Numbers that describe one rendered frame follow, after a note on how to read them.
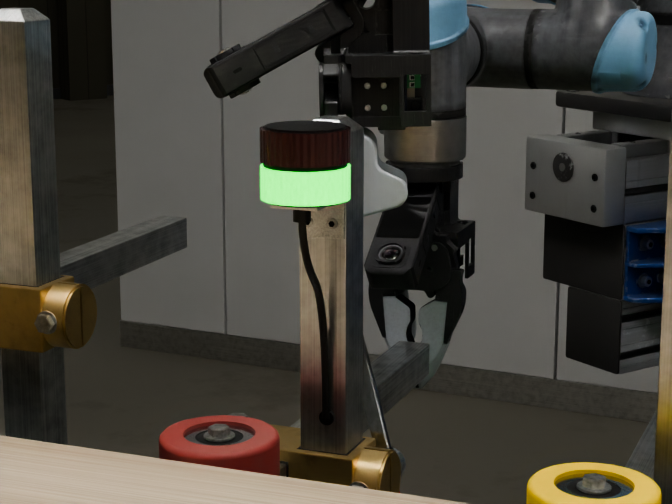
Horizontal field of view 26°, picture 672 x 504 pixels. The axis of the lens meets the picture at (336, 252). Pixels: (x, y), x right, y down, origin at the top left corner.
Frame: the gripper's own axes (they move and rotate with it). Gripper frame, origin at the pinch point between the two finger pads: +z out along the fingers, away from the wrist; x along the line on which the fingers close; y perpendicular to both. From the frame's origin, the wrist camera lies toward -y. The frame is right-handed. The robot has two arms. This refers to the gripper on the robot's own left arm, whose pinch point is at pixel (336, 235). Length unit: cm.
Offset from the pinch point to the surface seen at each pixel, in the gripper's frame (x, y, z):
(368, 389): -4.1, 2.2, 10.9
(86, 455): -19.1, -16.1, 10.3
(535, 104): 263, 46, 21
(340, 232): -10.8, 0.6, -2.4
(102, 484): -24.1, -14.1, 10.4
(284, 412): 256, -20, 99
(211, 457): -20.4, -7.8, 10.1
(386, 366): 14.2, 3.8, 14.7
